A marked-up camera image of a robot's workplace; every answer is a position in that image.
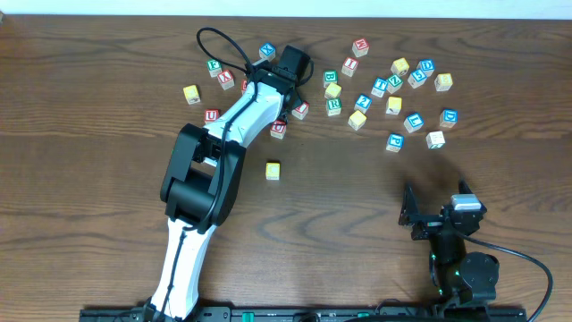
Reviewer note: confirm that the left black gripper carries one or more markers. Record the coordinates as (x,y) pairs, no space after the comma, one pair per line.
(286,113)

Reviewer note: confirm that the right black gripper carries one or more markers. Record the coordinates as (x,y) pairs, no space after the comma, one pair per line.
(431,224)

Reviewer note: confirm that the green R block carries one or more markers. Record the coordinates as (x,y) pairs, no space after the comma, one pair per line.
(333,106)

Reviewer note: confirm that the yellow C block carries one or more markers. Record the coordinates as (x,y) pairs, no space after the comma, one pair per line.
(272,171)

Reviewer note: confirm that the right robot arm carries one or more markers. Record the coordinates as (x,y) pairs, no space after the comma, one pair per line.
(464,279)

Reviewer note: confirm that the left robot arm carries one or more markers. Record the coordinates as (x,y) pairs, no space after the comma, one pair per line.
(203,176)

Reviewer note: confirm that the blue X block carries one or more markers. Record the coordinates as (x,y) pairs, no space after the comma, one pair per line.
(267,51)

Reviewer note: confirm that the green B block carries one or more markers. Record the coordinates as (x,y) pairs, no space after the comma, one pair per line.
(329,77)

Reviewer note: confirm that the red I block centre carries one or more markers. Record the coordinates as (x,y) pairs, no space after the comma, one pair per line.
(301,111)

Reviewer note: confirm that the red i block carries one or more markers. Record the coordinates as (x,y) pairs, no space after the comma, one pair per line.
(349,66)
(301,111)

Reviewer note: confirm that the yellow O block right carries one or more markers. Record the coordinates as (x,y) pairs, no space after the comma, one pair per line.
(332,91)

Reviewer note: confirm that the red E block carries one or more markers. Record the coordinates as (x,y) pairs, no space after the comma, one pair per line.
(244,85)

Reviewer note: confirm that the red I block upper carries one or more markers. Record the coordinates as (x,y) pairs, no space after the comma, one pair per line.
(349,66)

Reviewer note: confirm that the plain wood L block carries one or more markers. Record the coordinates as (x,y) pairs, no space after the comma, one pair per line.
(435,139)

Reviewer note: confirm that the red U block centre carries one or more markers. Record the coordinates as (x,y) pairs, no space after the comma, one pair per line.
(278,129)

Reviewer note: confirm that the red u block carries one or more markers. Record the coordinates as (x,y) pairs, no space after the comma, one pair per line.
(211,115)
(278,129)

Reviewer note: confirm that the red X block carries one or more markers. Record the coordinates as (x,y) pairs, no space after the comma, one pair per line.
(225,79)

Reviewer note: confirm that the red H block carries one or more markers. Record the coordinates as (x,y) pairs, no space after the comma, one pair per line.
(360,47)

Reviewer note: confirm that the blue P block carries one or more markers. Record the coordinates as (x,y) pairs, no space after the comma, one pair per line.
(395,142)

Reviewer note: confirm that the blue 2 block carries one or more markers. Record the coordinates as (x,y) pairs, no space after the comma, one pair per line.
(363,103)

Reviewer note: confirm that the blue L block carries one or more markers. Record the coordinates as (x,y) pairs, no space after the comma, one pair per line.
(413,122)

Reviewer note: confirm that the green F block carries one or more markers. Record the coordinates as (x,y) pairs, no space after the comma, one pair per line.
(214,67)

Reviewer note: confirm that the yellow S block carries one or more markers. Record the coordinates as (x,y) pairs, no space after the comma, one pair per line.
(357,120)

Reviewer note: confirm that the blue D block right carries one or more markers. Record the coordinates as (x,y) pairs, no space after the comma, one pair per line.
(448,118)

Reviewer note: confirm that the blue d block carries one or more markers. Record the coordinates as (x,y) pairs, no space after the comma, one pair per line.
(448,118)
(426,66)

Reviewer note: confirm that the blue T block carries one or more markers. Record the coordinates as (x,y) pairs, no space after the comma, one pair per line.
(380,87)

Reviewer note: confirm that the red U block left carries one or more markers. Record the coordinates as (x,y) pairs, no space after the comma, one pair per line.
(211,115)

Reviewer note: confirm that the green Z block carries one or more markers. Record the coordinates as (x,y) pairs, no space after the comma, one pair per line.
(394,83)

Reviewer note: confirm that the yellow K block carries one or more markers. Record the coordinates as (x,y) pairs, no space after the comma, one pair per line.
(393,105)

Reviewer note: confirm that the yellow block upper right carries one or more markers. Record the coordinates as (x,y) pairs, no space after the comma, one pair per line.
(400,67)

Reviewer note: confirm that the yellow block far left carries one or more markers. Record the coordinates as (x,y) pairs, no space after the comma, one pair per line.
(191,94)

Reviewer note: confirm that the yellow 8 block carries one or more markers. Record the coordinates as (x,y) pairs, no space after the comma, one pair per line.
(443,82)

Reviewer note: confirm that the blue 5 block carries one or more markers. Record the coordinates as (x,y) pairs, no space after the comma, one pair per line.
(416,78)

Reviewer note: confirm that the blue D block upper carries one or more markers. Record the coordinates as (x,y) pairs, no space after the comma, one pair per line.
(426,66)

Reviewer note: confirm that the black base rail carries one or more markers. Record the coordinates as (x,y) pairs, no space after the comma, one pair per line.
(388,312)

